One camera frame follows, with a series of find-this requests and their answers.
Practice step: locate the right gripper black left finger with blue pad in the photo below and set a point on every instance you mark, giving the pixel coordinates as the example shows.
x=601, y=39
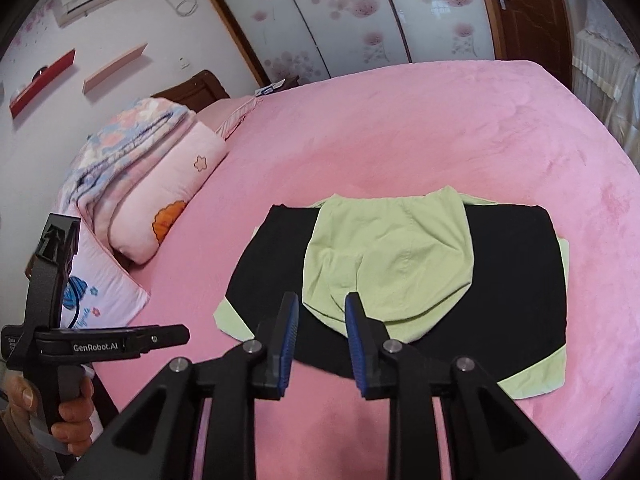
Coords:
x=199, y=415

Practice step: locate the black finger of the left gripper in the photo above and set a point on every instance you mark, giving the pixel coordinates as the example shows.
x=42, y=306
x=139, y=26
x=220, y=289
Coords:
x=156, y=337

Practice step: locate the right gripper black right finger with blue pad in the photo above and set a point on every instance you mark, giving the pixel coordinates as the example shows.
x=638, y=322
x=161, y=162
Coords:
x=445, y=416

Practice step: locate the green and black hooded jacket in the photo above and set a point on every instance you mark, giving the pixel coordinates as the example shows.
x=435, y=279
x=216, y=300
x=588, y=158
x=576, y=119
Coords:
x=448, y=273

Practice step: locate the person's left hand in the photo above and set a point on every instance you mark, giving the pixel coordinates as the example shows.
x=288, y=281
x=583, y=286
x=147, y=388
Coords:
x=73, y=431

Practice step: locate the white cartoon pillow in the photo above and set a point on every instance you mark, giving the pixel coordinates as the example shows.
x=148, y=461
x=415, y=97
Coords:
x=99, y=292

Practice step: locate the pink flower pillow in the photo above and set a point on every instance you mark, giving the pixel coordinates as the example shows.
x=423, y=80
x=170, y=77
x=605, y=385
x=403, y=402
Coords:
x=143, y=218

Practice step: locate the folded floral quilt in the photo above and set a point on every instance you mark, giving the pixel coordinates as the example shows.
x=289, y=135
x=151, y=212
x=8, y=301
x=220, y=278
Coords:
x=108, y=154

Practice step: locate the pink flat pillow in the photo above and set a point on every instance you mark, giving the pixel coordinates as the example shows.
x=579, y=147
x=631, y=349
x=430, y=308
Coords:
x=225, y=115

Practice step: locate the dark wooden headboard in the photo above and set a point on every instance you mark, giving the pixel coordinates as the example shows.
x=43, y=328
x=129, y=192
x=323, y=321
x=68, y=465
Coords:
x=197, y=93

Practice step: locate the pink bed blanket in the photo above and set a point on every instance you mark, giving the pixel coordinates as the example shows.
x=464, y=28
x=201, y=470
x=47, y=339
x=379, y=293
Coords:
x=505, y=131

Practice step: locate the floral sliding wardrobe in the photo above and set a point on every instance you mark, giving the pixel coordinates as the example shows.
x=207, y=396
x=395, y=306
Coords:
x=312, y=40

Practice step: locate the lace-covered furniture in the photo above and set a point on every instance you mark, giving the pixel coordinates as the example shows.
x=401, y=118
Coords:
x=606, y=75

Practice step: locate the brown wooden door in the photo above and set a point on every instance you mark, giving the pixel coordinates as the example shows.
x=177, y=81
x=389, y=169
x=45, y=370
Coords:
x=533, y=30

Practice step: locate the black camera box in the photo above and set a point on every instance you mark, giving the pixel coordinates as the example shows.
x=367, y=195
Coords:
x=51, y=263

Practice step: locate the pink wall shelf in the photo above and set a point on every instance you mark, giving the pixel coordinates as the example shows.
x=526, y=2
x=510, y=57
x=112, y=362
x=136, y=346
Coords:
x=112, y=67

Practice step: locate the red wall shelf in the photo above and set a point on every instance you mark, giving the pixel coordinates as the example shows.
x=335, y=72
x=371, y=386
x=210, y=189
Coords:
x=45, y=77

